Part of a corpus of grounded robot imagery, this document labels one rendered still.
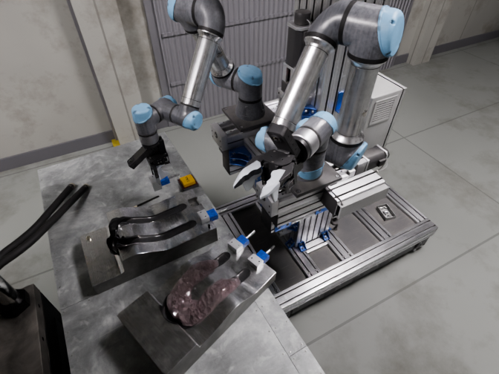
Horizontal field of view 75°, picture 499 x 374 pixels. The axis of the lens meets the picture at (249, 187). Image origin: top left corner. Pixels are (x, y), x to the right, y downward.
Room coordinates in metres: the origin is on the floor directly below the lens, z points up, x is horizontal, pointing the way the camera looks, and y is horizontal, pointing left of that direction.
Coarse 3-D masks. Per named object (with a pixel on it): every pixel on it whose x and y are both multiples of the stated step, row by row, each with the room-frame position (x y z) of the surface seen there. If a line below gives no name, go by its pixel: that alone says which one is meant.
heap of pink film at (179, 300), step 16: (192, 272) 0.61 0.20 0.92; (208, 272) 0.62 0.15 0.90; (176, 288) 0.56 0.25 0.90; (192, 288) 0.56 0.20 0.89; (208, 288) 0.55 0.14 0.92; (224, 288) 0.55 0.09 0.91; (176, 304) 0.50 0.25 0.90; (192, 304) 0.50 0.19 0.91; (208, 304) 0.50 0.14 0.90; (192, 320) 0.46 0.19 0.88
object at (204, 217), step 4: (200, 212) 0.90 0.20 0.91; (204, 212) 0.89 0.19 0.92; (208, 212) 0.90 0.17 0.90; (212, 212) 0.90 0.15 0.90; (216, 212) 0.90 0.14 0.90; (220, 212) 0.91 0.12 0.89; (200, 216) 0.87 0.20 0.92; (204, 216) 0.87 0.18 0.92; (208, 216) 0.87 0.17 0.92; (212, 216) 0.88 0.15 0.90; (216, 216) 0.89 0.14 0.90; (200, 220) 0.86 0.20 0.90; (204, 220) 0.86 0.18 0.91; (208, 220) 0.86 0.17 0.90; (212, 220) 0.88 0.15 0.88
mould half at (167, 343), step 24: (240, 264) 0.68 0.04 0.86; (264, 264) 0.68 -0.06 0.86; (168, 288) 0.57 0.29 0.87; (240, 288) 0.58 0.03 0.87; (264, 288) 0.60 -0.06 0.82; (120, 312) 0.47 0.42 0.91; (144, 312) 0.47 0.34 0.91; (216, 312) 0.48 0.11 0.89; (240, 312) 0.51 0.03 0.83; (144, 336) 0.39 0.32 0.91; (168, 336) 0.39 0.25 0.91; (192, 336) 0.41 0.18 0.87; (216, 336) 0.42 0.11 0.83; (168, 360) 0.33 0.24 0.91; (192, 360) 0.35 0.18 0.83
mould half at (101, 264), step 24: (192, 192) 1.03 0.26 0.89; (120, 216) 0.86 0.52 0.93; (144, 216) 0.89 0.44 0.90; (192, 216) 0.89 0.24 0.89; (96, 240) 0.79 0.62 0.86; (168, 240) 0.77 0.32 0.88; (192, 240) 0.78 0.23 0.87; (216, 240) 0.83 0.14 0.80; (96, 264) 0.68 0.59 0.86; (120, 264) 0.68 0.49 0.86; (144, 264) 0.68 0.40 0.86; (96, 288) 0.59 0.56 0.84
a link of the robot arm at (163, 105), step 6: (168, 96) 1.19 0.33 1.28; (156, 102) 1.14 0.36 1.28; (162, 102) 1.14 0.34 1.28; (168, 102) 1.14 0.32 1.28; (174, 102) 1.17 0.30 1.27; (156, 108) 1.11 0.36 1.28; (162, 108) 1.12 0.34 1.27; (168, 108) 1.11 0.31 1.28; (162, 114) 1.11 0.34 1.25; (168, 114) 1.09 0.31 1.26; (162, 120) 1.11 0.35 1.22; (168, 120) 1.10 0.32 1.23
